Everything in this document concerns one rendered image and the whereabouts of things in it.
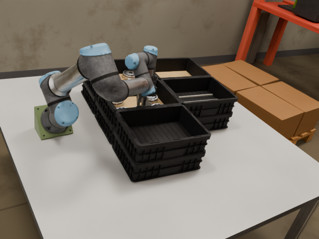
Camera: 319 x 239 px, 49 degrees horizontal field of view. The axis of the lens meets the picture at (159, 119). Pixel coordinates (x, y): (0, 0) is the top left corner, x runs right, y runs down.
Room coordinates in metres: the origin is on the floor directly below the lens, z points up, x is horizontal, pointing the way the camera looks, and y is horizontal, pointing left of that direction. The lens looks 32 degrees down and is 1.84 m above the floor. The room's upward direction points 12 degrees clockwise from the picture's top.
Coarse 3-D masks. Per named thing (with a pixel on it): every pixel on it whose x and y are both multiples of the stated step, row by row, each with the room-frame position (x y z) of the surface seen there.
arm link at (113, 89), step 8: (104, 80) 1.18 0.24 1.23; (112, 80) 1.19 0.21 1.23; (120, 80) 1.23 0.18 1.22; (128, 80) 1.37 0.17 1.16; (136, 80) 1.43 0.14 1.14; (144, 80) 1.50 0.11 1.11; (96, 88) 1.18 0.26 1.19; (104, 88) 1.17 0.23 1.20; (112, 88) 1.18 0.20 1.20; (120, 88) 1.21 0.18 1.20; (128, 88) 1.27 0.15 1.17; (136, 88) 1.37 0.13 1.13; (144, 88) 1.46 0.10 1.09; (152, 88) 1.54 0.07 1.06; (104, 96) 1.18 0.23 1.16; (112, 96) 1.19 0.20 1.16; (120, 96) 1.21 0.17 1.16; (128, 96) 1.31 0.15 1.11
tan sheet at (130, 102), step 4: (132, 96) 1.83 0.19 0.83; (136, 96) 1.84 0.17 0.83; (124, 100) 1.76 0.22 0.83; (128, 100) 1.77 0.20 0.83; (132, 100) 1.78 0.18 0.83; (136, 100) 1.79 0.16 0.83; (124, 104) 1.71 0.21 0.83; (128, 104) 1.72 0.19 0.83; (132, 104) 1.73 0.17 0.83; (136, 104) 1.74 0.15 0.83; (140, 104) 1.75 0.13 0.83
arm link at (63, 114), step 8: (48, 104) 1.39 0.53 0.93; (56, 104) 1.38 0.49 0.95; (64, 104) 1.38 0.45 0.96; (72, 104) 1.40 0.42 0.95; (56, 112) 1.34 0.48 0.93; (64, 112) 1.36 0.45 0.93; (72, 112) 1.38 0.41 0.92; (56, 120) 1.34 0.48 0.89; (64, 120) 1.34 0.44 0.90; (72, 120) 1.36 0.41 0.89
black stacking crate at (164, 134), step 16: (128, 112) 1.49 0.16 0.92; (144, 112) 1.54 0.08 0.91; (160, 112) 1.59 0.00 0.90; (176, 112) 1.65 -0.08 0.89; (144, 128) 1.52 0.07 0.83; (160, 128) 1.55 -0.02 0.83; (176, 128) 1.58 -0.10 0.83; (192, 128) 1.55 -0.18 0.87; (128, 144) 1.31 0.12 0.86; (192, 144) 1.39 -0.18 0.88; (144, 160) 1.25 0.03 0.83; (160, 160) 1.29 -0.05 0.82
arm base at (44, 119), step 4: (44, 112) 1.47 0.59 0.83; (48, 112) 1.44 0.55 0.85; (44, 116) 1.44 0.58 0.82; (48, 116) 1.42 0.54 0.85; (40, 120) 1.46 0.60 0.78; (44, 120) 1.43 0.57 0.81; (48, 120) 1.41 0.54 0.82; (44, 124) 1.43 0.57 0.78; (48, 124) 1.42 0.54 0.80; (44, 128) 1.44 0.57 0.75; (48, 128) 1.44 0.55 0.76; (52, 128) 1.42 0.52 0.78; (56, 128) 1.42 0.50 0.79; (60, 128) 1.42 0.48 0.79; (64, 128) 1.45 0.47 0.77; (52, 132) 1.44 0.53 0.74; (56, 132) 1.44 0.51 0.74; (60, 132) 1.47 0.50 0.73
